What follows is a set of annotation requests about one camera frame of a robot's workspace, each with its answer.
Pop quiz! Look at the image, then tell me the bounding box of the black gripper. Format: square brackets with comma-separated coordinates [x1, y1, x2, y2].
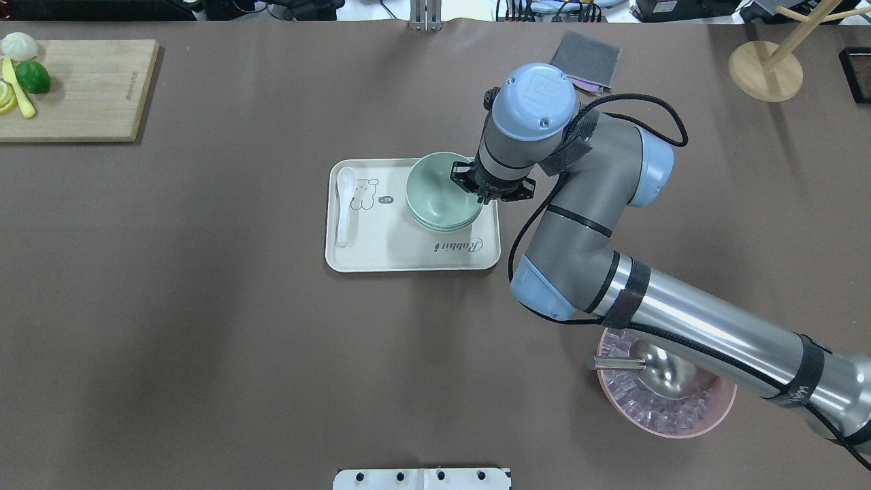
[450, 87, 537, 205]

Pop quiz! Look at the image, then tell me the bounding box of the green bowl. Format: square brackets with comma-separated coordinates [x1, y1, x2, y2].
[405, 152, 483, 224]
[414, 217, 475, 233]
[410, 208, 482, 233]

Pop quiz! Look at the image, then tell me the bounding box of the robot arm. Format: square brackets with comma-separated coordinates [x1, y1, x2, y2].
[450, 63, 870, 468]

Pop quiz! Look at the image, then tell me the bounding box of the green bowl on tray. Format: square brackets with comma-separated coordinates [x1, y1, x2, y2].
[414, 217, 475, 233]

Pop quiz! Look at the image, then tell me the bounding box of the cream rabbit tray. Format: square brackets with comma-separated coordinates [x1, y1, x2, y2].
[325, 158, 502, 273]

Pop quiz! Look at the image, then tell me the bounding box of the white ceramic spoon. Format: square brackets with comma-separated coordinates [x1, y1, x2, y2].
[336, 166, 357, 248]

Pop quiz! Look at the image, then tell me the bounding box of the grey folded cloth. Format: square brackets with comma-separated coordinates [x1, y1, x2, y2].
[550, 32, 622, 92]

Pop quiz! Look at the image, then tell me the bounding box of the metal scoop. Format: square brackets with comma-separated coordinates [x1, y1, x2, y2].
[586, 339, 718, 399]

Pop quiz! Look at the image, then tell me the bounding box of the pink bowl with ice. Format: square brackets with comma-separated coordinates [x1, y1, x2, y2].
[595, 329, 737, 438]

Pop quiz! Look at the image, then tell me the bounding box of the wooden mug tree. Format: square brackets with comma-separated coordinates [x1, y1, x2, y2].
[727, 1, 870, 103]

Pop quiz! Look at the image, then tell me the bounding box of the wooden cutting board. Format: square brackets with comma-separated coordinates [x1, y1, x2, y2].
[1, 39, 159, 143]

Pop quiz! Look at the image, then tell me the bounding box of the black tray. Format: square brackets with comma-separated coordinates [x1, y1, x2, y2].
[838, 46, 870, 103]

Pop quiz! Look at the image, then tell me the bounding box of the yellow plastic knife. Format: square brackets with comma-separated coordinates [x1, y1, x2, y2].
[2, 56, 35, 118]

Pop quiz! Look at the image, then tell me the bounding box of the green lime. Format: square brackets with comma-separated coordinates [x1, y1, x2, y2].
[14, 60, 52, 94]

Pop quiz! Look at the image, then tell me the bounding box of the lemon slice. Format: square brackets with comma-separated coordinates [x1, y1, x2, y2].
[0, 80, 18, 114]

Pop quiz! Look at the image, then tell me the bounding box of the white garlic bulb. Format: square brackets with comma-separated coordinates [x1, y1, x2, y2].
[1, 31, 39, 62]

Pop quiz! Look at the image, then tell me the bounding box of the aluminium frame post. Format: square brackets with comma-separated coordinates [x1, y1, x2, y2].
[408, 0, 444, 32]

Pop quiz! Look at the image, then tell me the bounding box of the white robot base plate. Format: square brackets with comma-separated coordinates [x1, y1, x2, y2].
[332, 466, 513, 489]

